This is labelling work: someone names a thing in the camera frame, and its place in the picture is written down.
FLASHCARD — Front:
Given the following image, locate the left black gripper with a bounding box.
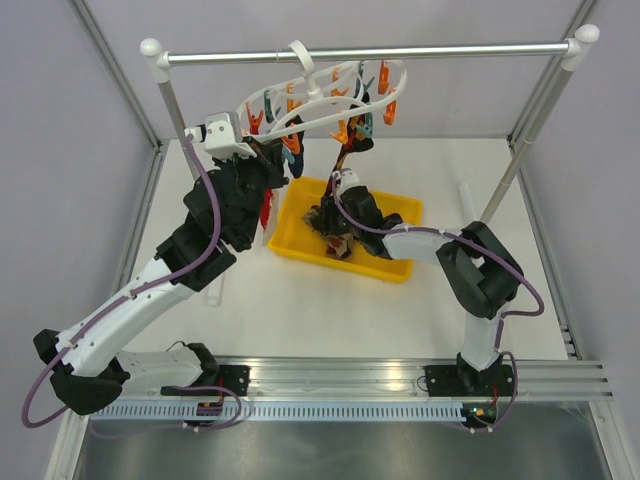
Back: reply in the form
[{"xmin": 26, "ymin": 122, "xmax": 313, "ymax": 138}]
[{"xmin": 215, "ymin": 135, "xmax": 291, "ymax": 245}]

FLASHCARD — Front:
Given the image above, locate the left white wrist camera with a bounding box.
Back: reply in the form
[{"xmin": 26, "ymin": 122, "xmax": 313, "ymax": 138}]
[{"xmin": 184, "ymin": 111, "xmax": 256, "ymax": 160}]

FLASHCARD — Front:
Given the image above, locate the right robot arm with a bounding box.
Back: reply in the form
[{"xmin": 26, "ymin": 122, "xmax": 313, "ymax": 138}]
[{"xmin": 317, "ymin": 182, "xmax": 524, "ymax": 397}]

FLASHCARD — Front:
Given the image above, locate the yellow plastic tray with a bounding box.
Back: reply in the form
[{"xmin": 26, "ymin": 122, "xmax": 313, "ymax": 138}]
[{"xmin": 268, "ymin": 177, "xmax": 413, "ymax": 283}]

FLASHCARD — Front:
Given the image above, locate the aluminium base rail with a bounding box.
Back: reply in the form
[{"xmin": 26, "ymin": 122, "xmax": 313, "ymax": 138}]
[{"xmin": 69, "ymin": 353, "xmax": 614, "ymax": 401}]

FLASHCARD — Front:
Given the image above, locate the small navy sock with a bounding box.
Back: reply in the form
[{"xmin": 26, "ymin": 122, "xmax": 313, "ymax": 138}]
[{"xmin": 283, "ymin": 131, "xmax": 305, "ymax": 178}]

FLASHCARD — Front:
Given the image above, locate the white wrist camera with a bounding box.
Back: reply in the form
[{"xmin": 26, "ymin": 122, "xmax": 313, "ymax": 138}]
[
  {"xmin": 184, "ymin": 111, "xmax": 256, "ymax": 160},
  {"xmin": 330, "ymin": 168, "xmax": 363, "ymax": 197}
]

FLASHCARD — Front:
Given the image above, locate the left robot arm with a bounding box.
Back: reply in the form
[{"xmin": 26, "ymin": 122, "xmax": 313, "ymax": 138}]
[{"xmin": 33, "ymin": 137, "xmax": 288, "ymax": 415}]

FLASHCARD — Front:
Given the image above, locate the white sock hanger frame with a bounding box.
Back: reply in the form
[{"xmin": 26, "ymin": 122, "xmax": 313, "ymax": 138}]
[{"xmin": 236, "ymin": 40, "xmax": 408, "ymax": 142}]

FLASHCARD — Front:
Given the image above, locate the beige argyle sock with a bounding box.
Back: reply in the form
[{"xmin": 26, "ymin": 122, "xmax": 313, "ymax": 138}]
[{"xmin": 302, "ymin": 209, "xmax": 354, "ymax": 261}]

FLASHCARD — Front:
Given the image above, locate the hanging dark argyle sock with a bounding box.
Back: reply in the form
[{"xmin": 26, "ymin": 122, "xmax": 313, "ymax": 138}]
[{"xmin": 319, "ymin": 115, "xmax": 374, "ymax": 237}]

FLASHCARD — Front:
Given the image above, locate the white slotted cable duct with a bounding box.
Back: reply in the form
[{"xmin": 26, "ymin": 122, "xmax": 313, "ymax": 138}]
[{"xmin": 91, "ymin": 400, "xmax": 466, "ymax": 422}]

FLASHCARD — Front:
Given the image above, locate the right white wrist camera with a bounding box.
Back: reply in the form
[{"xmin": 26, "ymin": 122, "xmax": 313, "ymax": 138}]
[{"xmin": 330, "ymin": 168, "xmax": 363, "ymax": 197}]

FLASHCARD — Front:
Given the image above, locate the silver clothes rail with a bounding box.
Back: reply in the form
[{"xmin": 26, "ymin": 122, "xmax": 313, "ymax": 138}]
[{"xmin": 140, "ymin": 24, "xmax": 600, "ymax": 193}]

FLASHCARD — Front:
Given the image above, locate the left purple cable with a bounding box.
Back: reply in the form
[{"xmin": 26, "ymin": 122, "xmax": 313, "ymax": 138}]
[{"xmin": 22, "ymin": 132, "xmax": 225, "ymax": 430}]

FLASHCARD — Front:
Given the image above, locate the red sock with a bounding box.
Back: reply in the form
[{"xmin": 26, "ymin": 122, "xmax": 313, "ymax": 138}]
[{"xmin": 259, "ymin": 189, "xmax": 278, "ymax": 232}]

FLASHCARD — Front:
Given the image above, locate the purple cable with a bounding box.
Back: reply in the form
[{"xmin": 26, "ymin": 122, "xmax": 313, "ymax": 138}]
[
  {"xmin": 22, "ymin": 132, "xmax": 225, "ymax": 430},
  {"xmin": 332, "ymin": 172, "xmax": 546, "ymax": 396}
]

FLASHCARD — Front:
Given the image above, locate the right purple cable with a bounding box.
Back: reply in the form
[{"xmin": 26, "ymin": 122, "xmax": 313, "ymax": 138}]
[{"xmin": 332, "ymin": 172, "xmax": 546, "ymax": 396}]

